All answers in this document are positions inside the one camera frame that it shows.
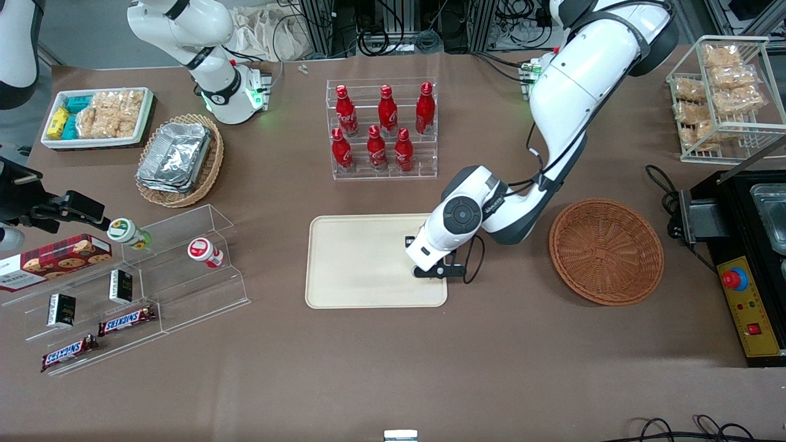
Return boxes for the small black box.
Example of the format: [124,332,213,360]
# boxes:
[109,269,133,305]
[47,293,77,328]

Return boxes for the yellow control panel box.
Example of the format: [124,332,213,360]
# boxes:
[715,255,786,358]

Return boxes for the beige plastic tray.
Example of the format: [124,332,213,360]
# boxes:
[305,213,448,309]

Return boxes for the black floor cables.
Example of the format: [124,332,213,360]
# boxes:
[614,414,786,442]

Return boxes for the red cookie box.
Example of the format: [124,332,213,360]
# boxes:
[0,233,113,292]

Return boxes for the light wicker basket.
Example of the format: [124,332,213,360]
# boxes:
[135,114,225,208]

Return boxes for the bagged fried snack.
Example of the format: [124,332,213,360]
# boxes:
[682,122,723,152]
[712,86,766,117]
[709,64,757,90]
[703,44,741,69]
[674,101,714,125]
[672,79,707,103]

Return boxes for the coiled black cables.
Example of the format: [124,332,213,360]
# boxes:
[358,26,444,57]

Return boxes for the green cap yogurt bottle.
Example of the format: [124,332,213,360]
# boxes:
[107,219,152,250]

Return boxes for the black power cable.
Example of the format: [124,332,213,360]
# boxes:
[645,165,695,241]

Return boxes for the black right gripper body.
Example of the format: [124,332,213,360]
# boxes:
[0,157,47,226]

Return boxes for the clear acrylic bottle rack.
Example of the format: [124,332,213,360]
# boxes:
[325,77,438,180]

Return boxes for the aluminium frame post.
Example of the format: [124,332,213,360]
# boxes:
[300,0,335,57]
[470,0,499,53]

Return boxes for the aluminium profile bar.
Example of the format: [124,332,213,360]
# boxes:
[717,131,786,185]

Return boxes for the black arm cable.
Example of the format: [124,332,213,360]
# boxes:
[462,120,587,285]

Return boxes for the Snickers chocolate bar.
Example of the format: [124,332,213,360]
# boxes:
[98,305,157,337]
[41,335,99,373]

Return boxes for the stacked foil containers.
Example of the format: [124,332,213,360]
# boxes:
[136,122,212,194]

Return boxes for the black appliance base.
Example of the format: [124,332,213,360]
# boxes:
[679,169,786,369]

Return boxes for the red cola bottle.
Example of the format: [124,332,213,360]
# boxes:
[416,82,436,136]
[394,128,414,173]
[378,85,398,137]
[335,85,359,137]
[367,125,388,173]
[332,128,354,174]

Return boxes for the white rectangular snack bin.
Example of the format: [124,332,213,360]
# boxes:
[41,87,154,150]

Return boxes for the clear rice cracker bag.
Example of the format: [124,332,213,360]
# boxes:
[76,107,139,139]
[92,90,146,118]

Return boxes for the white wire rack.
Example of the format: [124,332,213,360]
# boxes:
[666,36,786,164]

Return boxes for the red cap yogurt bottle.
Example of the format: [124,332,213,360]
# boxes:
[187,238,225,269]

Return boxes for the clear acrylic stepped shelf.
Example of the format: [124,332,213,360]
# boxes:
[0,204,251,376]

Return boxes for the yellow snack pack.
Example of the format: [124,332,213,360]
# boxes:
[47,107,71,139]

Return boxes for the white cloth bag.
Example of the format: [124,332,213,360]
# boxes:
[230,5,314,62]

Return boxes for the brown wicker basket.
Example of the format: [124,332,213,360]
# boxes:
[548,198,665,306]

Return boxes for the clear rectangular pan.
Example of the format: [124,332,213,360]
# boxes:
[752,184,786,255]

